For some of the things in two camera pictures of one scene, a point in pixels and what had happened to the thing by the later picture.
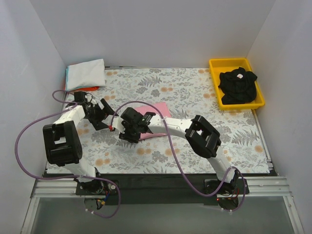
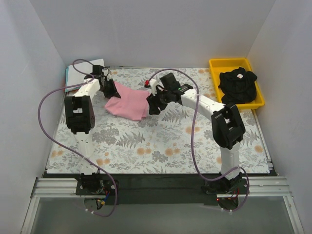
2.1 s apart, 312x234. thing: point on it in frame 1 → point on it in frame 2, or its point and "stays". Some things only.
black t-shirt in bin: [239, 86] stays
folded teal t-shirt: [67, 73] stays
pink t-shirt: [162, 107] → [132, 105]
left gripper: [100, 118] → [110, 87]
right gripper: [129, 134] → [157, 101]
